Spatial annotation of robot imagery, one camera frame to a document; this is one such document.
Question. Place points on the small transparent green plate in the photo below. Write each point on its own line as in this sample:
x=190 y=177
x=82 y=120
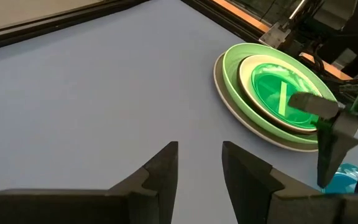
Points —
x=272 y=102

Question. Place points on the silver metal bracket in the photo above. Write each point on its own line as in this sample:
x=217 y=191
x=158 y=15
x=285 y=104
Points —
x=273 y=34

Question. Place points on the small transparent blue plate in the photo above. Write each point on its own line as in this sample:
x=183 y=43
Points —
x=343 y=180

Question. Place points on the large opaque green plate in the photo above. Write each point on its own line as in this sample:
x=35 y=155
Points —
x=232 y=71

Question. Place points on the large grey plate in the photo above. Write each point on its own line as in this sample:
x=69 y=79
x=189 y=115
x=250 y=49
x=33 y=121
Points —
x=218 y=77

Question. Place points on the white plastic plate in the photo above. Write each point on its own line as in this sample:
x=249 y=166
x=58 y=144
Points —
x=245 y=77

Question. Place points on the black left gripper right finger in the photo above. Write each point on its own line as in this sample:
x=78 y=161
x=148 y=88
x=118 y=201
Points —
x=250 y=193

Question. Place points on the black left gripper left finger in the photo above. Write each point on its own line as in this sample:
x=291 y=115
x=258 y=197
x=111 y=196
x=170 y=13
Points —
x=154 y=199

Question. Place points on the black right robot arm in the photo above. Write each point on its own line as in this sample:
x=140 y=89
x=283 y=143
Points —
x=306 y=46

